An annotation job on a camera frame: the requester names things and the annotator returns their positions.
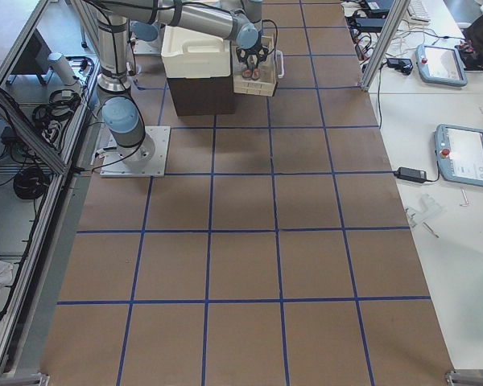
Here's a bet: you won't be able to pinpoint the wooden drawer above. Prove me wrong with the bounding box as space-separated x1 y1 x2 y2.
231 35 281 97

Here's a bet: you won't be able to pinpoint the white drawer handle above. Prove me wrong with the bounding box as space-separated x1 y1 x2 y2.
275 50 285 79

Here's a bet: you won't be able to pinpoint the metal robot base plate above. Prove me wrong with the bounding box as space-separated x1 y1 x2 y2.
99 126 171 178

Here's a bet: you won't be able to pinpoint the teach pendant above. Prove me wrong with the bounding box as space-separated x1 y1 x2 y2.
434 124 483 187
415 44 468 87

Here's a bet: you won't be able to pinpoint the white plastic tray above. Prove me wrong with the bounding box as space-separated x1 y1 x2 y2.
161 27 231 79

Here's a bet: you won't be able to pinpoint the right aluminium frame post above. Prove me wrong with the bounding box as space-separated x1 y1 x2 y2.
360 0 410 92

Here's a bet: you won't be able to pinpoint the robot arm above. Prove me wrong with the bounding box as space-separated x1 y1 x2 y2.
86 1 262 166

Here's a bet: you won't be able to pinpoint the black power adapter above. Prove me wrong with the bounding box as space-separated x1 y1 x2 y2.
346 16 386 33

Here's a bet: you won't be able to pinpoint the black adapter on desk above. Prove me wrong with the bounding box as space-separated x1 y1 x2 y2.
394 166 427 183

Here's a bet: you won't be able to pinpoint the upper teach pendant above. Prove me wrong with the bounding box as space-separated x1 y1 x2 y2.
415 44 468 87

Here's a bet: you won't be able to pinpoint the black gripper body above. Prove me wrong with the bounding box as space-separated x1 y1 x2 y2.
236 43 270 67

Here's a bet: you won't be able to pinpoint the aluminium cage frame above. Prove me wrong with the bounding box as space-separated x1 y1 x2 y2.
0 1 100 374

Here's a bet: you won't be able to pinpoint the grey orange scissors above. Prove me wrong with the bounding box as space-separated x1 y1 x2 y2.
241 67 261 81

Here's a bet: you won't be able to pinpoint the metal hex key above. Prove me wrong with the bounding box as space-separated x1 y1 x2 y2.
460 188 469 207

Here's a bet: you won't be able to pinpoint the lower teach pendant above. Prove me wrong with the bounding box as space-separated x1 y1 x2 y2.
434 124 483 187

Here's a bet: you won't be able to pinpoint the black cable coil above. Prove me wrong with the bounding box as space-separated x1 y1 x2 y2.
14 166 49 201

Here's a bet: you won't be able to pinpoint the clear plastic part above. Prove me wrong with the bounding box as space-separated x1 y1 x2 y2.
404 194 444 229

